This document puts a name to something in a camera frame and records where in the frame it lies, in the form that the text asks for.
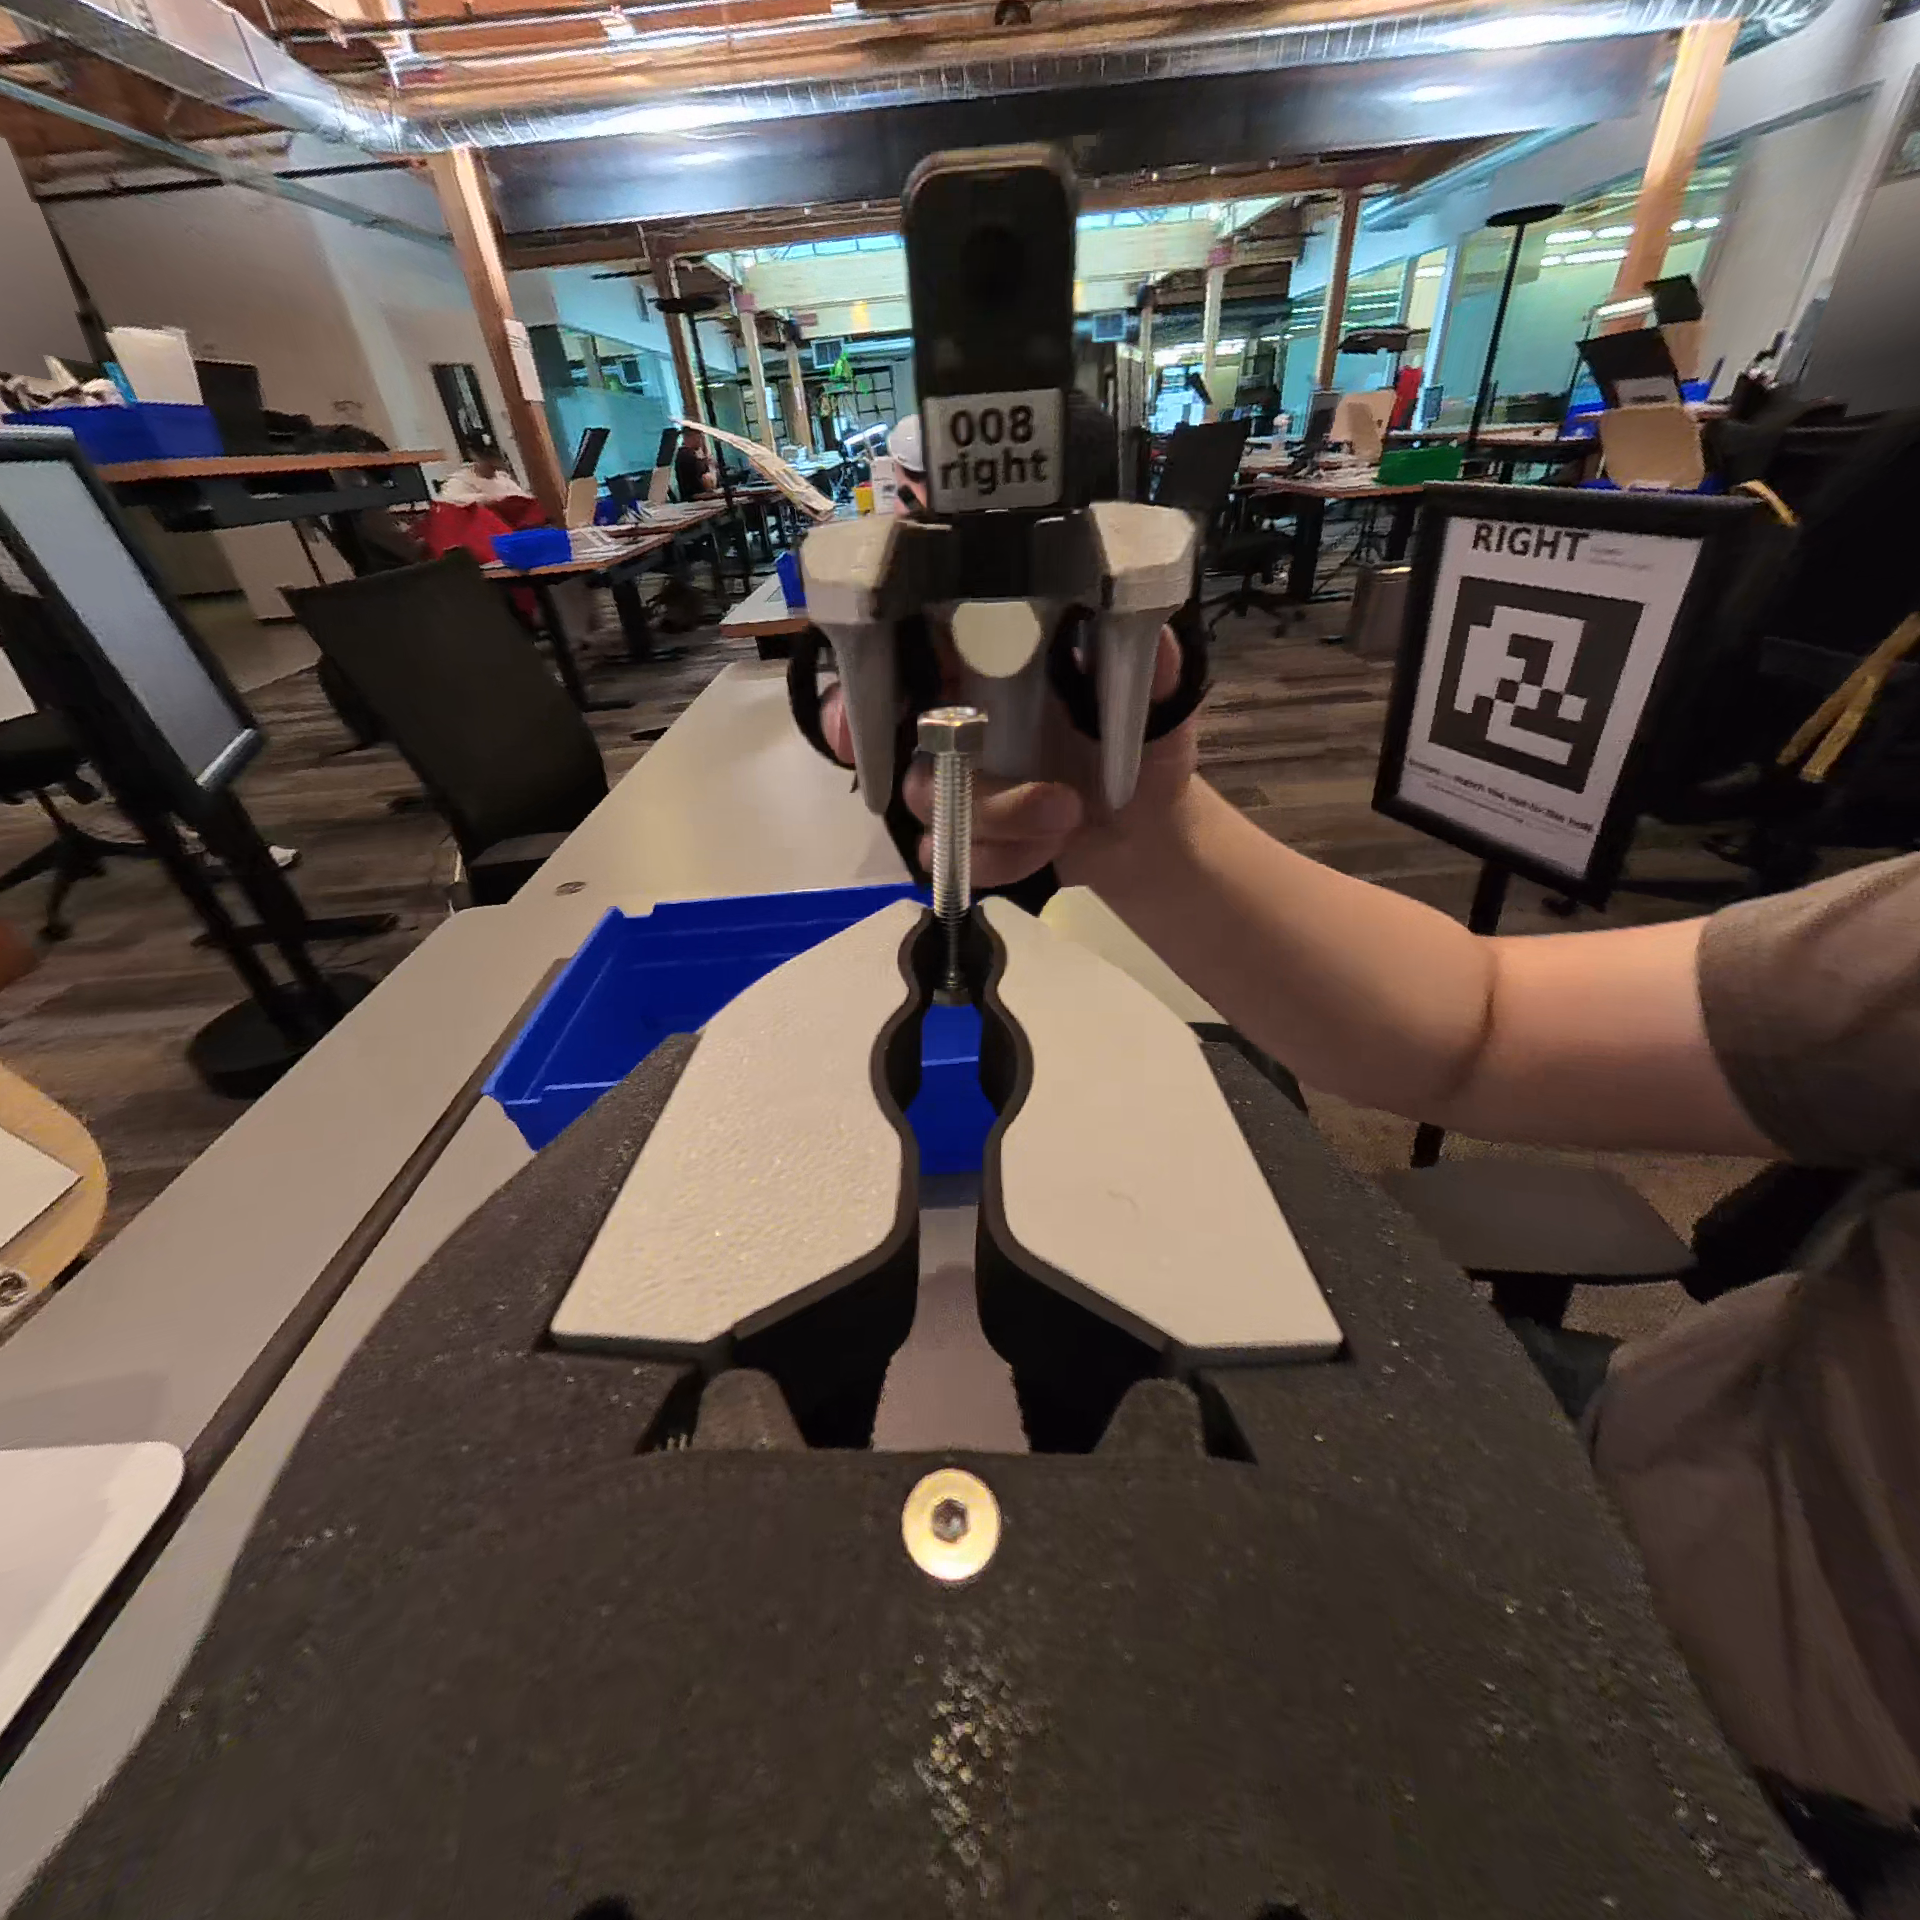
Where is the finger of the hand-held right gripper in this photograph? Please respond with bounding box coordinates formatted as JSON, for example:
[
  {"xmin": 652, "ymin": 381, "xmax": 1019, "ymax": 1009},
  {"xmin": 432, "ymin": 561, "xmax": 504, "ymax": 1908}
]
[
  {"xmin": 797, "ymin": 516, "xmax": 915, "ymax": 816},
  {"xmin": 1087, "ymin": 503, "xmax": 1205, "ymax": 816}
]

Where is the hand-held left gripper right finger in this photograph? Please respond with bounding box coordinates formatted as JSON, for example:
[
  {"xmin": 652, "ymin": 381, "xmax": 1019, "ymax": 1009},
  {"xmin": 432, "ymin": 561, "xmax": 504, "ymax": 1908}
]
[{"xmin": 972, "ymin": 894, "xmax": 1346, "ymax": 1377}]

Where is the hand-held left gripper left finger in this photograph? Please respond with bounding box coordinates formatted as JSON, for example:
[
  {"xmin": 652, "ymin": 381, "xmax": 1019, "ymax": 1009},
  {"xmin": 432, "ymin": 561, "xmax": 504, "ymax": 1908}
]
[{"xmin": 548, "ymin": 895, "xmax": 928, "ymax": 1368}]

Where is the blue plastic bin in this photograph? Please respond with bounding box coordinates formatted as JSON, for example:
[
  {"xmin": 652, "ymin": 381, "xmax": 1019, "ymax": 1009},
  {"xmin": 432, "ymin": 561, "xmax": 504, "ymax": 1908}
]
[{"xmin": 483, "ymin": 884, "xmax": 1000, "ymax": 1176}]

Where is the long silver hex bolt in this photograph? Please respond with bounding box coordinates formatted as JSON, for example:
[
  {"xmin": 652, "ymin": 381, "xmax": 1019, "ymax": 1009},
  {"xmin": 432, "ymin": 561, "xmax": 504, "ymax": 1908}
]
[{"xmin": 912, "ymin": 708, "xmax": 993, "ymax": 1004}]

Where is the person's right forearm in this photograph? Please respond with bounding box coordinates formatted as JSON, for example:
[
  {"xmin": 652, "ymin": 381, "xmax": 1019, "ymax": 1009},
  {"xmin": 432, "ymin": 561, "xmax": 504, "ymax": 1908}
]
[{"xmin": 1185, "ymin": 779, "xmax": 1772, "ymax": 1156}]

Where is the person's right hand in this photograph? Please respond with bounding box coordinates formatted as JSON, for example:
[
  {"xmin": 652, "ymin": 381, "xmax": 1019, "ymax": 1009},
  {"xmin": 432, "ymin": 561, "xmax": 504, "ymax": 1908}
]
[{"xmin": 819, "ymin": 696, "xmax": 1255, "ymax": 940}]

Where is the black mesh office chair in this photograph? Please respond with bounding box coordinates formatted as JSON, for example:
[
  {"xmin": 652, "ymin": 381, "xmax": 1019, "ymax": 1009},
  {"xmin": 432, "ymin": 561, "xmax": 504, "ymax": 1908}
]
[{"xmin": 287, "ymin": 551, "xmax": 608, "ymax": 903}]

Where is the framed marker sign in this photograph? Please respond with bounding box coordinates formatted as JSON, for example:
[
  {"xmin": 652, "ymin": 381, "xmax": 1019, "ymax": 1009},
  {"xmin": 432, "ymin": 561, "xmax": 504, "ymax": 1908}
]
[{"xmin": 1372, "ymin": 480, "xmax": 1772, "ymax": 910}]

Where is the black floor lamp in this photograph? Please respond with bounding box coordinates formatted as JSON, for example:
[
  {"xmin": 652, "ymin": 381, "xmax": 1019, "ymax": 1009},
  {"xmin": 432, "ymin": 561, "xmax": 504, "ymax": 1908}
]
[{"xmin": 1463, "ymin": 200, "xmax": 1565, "ymax": 460}]

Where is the person's grey t-shirt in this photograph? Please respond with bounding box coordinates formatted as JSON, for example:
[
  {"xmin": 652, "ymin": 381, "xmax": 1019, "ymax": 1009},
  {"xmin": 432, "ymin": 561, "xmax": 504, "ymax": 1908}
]
[{"xmin": 1591, "ymin": 855, "xmax": 1920, "ymax": 1824}]

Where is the black easel with screen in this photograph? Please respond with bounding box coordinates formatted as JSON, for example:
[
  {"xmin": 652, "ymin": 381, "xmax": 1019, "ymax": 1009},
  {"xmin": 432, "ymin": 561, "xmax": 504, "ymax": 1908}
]
[{"xmin": 0, "ymin": 428, "xmax": 377, "ymax": 1096}]

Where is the wooden support post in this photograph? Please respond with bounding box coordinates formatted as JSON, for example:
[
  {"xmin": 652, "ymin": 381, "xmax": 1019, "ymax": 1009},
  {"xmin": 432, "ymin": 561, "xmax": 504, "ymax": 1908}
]
[{"xmin": 428, "ymin": 145, "xmax": 567, "ymax": 496}]

